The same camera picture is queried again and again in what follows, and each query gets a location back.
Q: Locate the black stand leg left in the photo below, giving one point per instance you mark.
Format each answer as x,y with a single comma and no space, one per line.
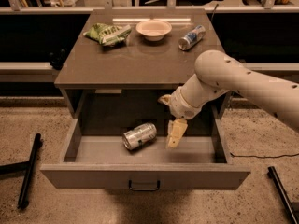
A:
28,168

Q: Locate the grey cabinet counter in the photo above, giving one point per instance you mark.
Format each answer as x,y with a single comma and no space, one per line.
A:
138,63

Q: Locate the black stand leg right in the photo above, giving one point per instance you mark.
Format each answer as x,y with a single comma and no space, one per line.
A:
292,208

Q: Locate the white bowl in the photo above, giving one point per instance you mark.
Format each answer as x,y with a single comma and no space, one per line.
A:
154,30

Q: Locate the blue silver soda can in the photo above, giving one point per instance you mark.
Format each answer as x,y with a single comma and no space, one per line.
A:
192,38

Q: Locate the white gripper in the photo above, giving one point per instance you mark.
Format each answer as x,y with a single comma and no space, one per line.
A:
179,105

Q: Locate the open grey top drawer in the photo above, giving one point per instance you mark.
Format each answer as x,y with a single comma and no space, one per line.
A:
94,156

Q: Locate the black drawer handle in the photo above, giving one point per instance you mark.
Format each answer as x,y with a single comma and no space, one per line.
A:
147,187

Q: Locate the green chip bag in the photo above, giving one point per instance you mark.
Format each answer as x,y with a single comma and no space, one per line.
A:
108,35

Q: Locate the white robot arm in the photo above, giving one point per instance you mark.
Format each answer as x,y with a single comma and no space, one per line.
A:
216,73

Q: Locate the black object beside cabinet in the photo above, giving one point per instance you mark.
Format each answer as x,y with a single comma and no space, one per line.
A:
57,59

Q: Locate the silver 7up can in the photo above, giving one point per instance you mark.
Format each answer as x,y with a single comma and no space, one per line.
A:
139,136

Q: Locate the black stand leg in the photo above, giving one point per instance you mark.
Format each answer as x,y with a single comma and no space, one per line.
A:
28,168
292,208

